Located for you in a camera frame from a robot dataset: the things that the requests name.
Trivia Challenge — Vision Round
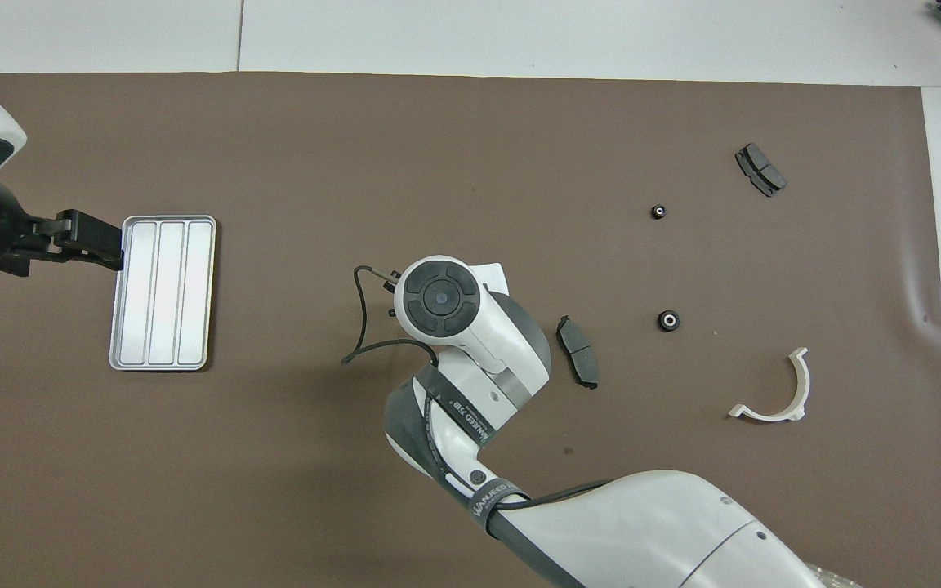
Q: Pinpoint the silver ribbed metal tray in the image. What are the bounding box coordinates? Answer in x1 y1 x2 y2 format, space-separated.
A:
109 215 218 372

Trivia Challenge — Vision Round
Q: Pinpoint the brown paper table mat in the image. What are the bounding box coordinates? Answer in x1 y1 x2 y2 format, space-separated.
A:
0 72 941 588

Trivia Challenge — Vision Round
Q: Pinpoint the dark grey brake pad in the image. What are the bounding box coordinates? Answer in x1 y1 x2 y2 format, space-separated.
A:
556 315 600 390
734 143 788 198

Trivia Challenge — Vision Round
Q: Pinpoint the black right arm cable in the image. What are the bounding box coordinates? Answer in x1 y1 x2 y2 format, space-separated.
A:
341 265 612 523

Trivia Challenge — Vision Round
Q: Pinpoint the white curved plastic bracket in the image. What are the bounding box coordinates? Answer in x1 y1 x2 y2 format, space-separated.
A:
728 346 811 423

